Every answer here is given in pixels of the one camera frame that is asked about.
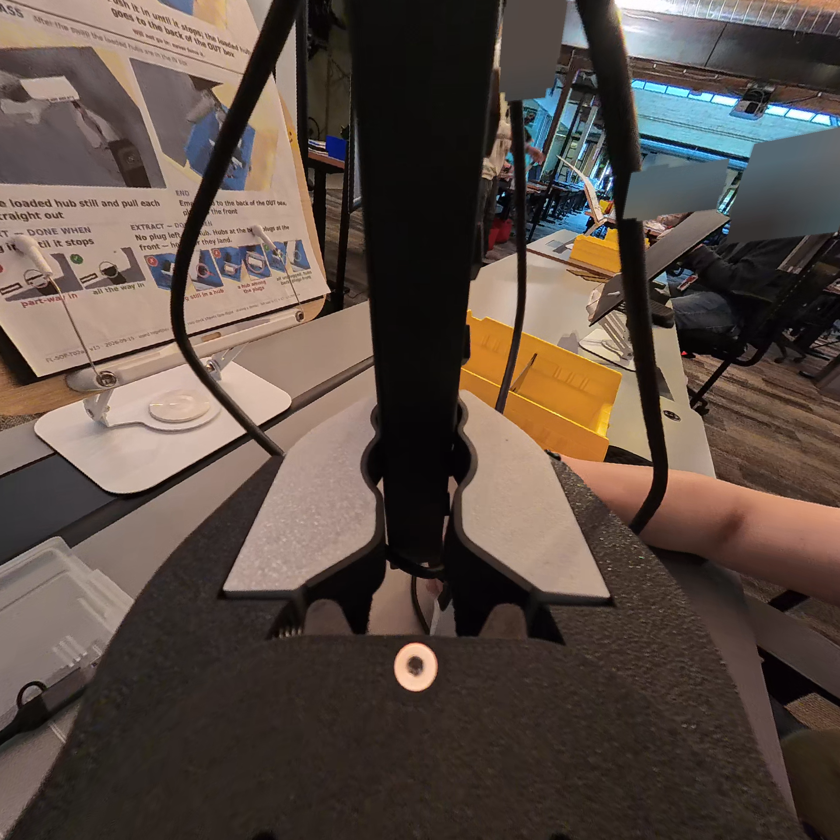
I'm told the black stand pole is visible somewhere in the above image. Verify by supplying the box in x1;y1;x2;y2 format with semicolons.
298;0;346;311

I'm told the instruction poster board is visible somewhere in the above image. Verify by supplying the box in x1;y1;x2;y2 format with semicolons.
0;0;330;384

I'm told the thick black hub cable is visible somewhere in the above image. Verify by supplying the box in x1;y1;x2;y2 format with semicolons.
168;0;673;536

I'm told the clear plastic container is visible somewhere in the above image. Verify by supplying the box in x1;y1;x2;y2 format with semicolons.
0;535;137;739

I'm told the black office chair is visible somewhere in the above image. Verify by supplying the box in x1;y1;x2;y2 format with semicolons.
688;263;840;410

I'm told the yellow plastic bin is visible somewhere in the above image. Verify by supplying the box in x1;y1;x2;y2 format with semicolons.
460;310;626;464
566;225;626;271

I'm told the silver laptop stand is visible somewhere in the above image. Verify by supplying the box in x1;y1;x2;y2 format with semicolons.
578;281;674;372

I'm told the grey laptop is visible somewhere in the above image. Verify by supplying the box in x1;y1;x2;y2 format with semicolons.
587;209;732;330

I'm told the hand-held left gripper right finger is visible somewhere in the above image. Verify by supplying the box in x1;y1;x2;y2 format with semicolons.
444;389;616;631

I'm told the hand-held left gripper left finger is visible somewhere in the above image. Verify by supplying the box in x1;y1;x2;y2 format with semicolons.
218;394;389;628

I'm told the person's right forearm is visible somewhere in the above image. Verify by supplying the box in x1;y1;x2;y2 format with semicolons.
562;452;840;606

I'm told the black USB hub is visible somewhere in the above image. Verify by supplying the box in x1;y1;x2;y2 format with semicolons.
344;0;506;568

